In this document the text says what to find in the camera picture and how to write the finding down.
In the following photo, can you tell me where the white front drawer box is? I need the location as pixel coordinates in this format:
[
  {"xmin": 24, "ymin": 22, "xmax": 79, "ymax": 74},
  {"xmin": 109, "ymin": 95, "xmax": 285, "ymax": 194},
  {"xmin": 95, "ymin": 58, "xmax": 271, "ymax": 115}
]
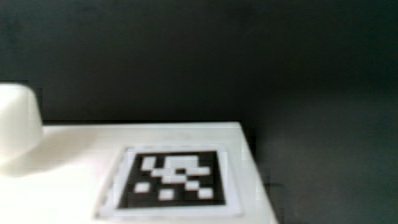
[{"xmin": 0, "ymin": 83, "xmax": 278, "ymax": 224}]

